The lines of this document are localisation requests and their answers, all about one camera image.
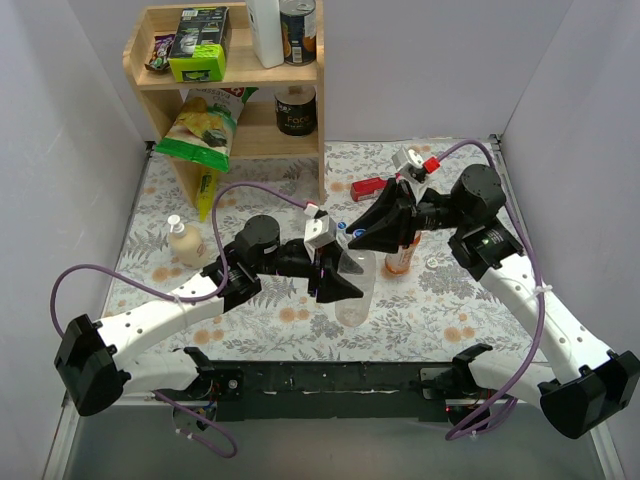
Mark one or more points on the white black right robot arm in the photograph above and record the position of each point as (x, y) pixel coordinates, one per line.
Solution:
(585, 381)

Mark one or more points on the white orange-bottle cap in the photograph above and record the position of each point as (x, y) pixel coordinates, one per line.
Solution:
(432, 263)

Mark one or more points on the yellow green snack packet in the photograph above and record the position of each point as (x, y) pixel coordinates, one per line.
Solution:
(207, 192)

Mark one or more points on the orange juice bottle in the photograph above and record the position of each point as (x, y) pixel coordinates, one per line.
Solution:
(399, 263)

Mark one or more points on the red toothpaste box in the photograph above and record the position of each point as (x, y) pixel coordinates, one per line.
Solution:
(367, 189)

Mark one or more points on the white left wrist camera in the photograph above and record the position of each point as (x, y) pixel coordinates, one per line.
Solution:
(319, 229)

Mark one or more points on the white carton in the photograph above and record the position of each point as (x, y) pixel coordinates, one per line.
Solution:
(264, 24)

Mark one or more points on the beige soap pump bottle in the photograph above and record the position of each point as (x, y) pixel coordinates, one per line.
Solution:
(187, 243)

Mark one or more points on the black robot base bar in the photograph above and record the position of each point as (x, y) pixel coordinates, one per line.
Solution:
(269, 390)

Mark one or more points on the black label jar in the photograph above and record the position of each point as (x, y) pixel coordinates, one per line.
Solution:
(295, 108)

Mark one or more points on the purple candy packet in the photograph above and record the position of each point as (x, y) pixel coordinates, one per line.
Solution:
(159, 59)

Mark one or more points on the green cassava chips bag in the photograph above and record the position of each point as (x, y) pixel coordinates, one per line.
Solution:
(204, 129)

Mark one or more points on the aluminium table edge rail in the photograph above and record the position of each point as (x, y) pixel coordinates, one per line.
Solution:
(103, 434)

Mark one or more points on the green black box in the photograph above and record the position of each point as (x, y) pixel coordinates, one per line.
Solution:
(200, 49)

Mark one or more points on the tin can orange label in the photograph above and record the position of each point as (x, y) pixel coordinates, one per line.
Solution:
(298, 28)

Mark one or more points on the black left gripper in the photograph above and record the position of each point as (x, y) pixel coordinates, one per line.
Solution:
(316, 273)

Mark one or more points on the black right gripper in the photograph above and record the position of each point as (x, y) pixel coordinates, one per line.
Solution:
(407, 212)

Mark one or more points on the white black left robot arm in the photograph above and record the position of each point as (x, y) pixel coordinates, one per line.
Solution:
(101, 361)

